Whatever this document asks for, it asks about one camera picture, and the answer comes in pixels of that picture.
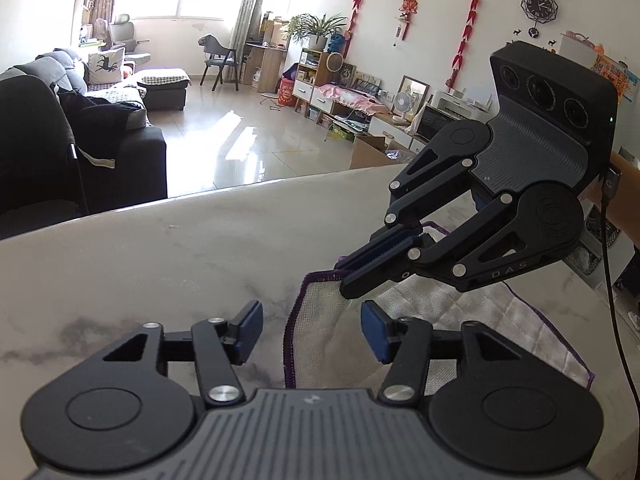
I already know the white printer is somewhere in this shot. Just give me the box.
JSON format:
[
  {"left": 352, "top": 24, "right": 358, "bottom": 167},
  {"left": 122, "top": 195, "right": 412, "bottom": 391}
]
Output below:
[{"left": 432, "top": 90, "right": 494, "bottom": 124}]

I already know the framed picture on cabinet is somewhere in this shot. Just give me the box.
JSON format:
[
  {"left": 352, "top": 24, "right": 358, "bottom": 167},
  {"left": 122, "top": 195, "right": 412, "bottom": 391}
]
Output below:
[{"left": 399, "top": 75, "right": 431, "bottom": 114}]

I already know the dark ottoman checkered top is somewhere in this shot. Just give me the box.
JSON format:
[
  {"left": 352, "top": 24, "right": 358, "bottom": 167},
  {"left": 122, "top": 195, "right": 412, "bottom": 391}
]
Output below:
[{"left": 134, "top": 68, "right": 191, "bottom": 112}]

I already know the pink cloth on cabinet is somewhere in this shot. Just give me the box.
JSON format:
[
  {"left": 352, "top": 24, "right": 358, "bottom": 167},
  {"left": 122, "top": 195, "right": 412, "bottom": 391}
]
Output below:
[{"left": 312, "top": 84, "right": 390, "bottom": 116}]

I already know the black jacket on sofa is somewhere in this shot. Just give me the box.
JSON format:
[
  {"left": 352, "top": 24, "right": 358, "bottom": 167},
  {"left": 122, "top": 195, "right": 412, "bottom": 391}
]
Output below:
[{"left": 58, "top": 90, "right": 148, "bottom": 159}]

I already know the small white desk fan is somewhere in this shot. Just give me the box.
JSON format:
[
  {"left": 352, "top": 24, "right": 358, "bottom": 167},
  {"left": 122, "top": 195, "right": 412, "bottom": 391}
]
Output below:
[{"left": 392, "top": 91, "right": 413, "bottom": 124}]

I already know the dark grey sofa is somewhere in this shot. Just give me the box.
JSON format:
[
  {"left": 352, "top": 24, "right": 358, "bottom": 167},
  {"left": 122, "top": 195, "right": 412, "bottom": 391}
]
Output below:
[{"left": 1, "top": 49, "right": 168, "bottom": 214}]

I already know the black dining chair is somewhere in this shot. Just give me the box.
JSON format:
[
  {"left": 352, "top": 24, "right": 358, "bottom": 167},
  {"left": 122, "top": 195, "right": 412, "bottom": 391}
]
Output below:
[{"left": 198, "top": 34, "right": 239, "bottom": 91}]

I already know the deer print cushion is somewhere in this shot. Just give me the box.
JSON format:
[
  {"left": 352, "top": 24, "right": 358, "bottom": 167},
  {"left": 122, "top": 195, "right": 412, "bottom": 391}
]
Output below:
[{"left": 87, "top": 47, "right": 126, "bottom": 86}]

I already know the wooden desk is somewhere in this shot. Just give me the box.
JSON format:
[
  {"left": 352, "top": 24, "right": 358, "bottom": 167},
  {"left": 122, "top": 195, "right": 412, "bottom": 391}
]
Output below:
[{"left": 240, "top": 42, "right": 286, "bottom": 93}]

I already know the low white tv cabinet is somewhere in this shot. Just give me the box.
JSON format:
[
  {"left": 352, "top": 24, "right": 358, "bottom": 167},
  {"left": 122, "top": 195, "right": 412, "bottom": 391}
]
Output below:
[{"left": 292, "top": 48, "right": 430, "bottom": 151}]

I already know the black microwave oven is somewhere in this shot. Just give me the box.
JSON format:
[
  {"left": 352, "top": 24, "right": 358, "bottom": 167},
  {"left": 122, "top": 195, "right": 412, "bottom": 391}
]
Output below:
[{"left": 416, "top": 104, "right": 459, "bottom": 141}]

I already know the red firecracker string decoration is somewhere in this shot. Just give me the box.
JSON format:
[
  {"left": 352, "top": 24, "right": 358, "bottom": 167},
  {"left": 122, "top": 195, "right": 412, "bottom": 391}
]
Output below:
[{"left": 343, "top": 0, "right": 363, "bottom": 56}]

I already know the grey office chair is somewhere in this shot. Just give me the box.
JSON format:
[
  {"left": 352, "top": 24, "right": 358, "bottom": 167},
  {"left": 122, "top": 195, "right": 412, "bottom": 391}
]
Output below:
[{"left": 110, "top": 14, "right": 151, "bottom": 65}]

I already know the white towel purple trim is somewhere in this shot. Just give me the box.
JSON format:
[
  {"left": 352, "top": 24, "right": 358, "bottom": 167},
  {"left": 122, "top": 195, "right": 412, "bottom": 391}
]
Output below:
[{"left": 283, "top": 269, "right": 594, "bottom": 394}]

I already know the cardboard box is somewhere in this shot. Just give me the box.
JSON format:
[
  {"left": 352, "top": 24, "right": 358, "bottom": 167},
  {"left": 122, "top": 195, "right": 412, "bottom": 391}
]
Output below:
[{"left": 349, "top": 133, "right": 414, "bottom": 169}]

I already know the black wall clock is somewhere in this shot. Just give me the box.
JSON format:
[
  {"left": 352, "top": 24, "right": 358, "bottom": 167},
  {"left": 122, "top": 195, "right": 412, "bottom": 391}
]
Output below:
[{"left": 521, "top": 0, "right": 559, "bottom": 39}]

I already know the potted green plant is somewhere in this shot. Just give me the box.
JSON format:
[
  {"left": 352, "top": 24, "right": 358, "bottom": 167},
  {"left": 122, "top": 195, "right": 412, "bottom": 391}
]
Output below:
[{"left": 288, "top": 13, "right": 347, "bottom": 51}]

